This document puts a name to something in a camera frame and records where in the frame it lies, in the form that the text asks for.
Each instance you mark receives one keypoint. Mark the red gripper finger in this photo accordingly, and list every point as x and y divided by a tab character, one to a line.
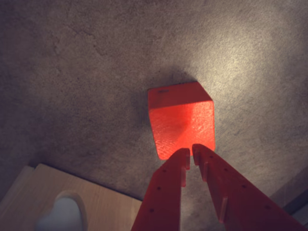
240	207
161	202

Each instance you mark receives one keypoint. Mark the red cube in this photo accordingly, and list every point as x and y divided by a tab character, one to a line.
178	120

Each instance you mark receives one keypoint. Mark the wooden shape sorter box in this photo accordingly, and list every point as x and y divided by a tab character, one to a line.
108	204

